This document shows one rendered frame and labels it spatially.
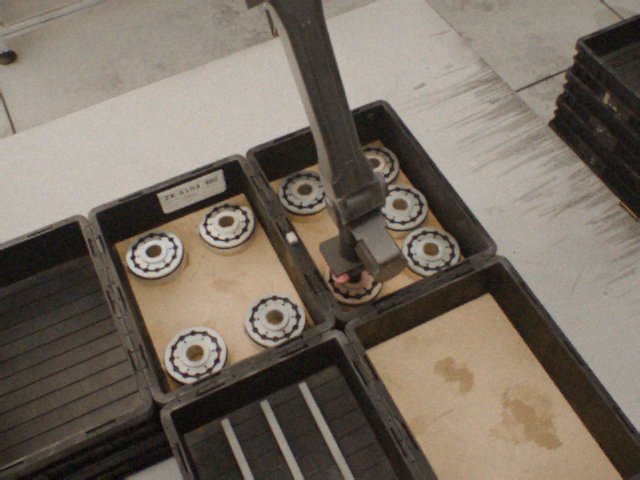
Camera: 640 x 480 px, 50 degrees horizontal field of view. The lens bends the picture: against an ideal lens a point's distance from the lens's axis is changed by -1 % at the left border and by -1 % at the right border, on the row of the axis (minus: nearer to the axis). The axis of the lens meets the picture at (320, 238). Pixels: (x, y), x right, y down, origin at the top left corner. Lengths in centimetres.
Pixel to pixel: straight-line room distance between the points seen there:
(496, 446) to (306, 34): 69
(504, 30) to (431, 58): 126
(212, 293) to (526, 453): 58
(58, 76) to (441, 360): 221
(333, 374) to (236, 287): 24
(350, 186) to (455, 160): 69
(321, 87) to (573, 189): 88
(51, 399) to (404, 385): 58
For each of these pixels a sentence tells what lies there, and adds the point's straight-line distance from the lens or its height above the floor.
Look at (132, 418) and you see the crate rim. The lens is 107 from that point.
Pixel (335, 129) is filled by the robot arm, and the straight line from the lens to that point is 86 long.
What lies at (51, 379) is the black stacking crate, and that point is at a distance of 125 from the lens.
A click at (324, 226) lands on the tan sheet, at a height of 83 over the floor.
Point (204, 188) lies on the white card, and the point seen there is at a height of 89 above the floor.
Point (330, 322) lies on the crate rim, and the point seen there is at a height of 93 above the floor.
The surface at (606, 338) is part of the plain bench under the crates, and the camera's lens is 141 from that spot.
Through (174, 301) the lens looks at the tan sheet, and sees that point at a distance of 125.
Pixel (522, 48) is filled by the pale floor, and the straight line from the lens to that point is 298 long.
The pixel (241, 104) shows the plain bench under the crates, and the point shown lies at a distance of 170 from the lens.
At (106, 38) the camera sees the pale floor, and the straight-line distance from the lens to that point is 312.
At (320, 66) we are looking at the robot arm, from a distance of 80.
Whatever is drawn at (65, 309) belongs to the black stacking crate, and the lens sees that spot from 130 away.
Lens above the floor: 190
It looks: 56 degrees down
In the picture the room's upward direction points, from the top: 3 degrees counter-clockwise
